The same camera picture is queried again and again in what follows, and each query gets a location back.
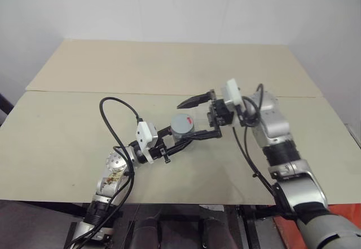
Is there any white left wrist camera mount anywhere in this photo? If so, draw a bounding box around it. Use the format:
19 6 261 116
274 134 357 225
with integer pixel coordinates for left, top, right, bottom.
135 121 159 164

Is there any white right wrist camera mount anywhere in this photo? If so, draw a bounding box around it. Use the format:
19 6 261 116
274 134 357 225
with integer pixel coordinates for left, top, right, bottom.
220 78 245 127

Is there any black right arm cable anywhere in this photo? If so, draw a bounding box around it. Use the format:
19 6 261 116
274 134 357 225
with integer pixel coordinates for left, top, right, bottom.
232 83 297 219

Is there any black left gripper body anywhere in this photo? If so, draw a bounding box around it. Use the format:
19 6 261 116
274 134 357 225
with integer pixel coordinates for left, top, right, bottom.
149 139 171 164

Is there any orange box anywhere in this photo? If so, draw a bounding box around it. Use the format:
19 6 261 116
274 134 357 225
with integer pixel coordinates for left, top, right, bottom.
272 202 361 249

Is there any dark rounded shape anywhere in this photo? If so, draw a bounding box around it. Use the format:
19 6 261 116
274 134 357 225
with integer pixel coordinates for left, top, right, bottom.
132 216 162 249

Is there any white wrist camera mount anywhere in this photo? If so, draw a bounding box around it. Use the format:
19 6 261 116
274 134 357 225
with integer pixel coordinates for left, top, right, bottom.
135 121 159 164
220 78 245 127

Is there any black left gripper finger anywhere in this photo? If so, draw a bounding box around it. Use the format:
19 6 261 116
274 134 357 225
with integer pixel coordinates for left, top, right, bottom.
156 127 174 141
165 137 194 157

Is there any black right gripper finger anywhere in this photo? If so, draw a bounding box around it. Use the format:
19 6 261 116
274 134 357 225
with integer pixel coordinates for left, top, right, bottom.
177 89 217 110
182 129 222 143

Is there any black furniture piece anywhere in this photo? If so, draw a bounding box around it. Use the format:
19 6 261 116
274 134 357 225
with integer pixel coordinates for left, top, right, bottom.
0 92 16 127

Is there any black metal table frame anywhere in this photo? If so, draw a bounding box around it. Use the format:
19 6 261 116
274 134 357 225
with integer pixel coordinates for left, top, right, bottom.
0 199 283 249

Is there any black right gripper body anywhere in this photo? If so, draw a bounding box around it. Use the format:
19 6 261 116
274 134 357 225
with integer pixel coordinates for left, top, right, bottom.
207 98 235 134

